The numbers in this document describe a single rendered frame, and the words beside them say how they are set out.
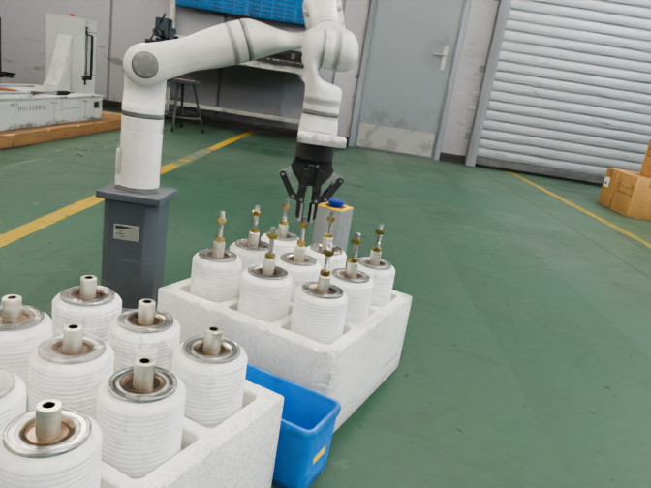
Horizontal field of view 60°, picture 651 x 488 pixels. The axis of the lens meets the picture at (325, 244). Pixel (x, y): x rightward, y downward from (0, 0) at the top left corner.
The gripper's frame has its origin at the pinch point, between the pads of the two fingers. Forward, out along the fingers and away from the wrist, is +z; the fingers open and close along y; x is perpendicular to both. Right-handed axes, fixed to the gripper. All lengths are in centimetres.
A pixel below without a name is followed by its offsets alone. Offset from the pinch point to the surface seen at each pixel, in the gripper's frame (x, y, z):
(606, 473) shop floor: 33, -57, 35
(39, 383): 47, 36, 13
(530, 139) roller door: -451, -304, -2
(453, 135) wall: -475, -228, 6
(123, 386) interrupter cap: 52, 26, 10
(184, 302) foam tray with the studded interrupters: 7.7, 21.8, 18.3
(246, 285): 11.9, 10.9, 12.1
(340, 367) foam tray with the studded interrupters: 24.7, -5.7, 20.8
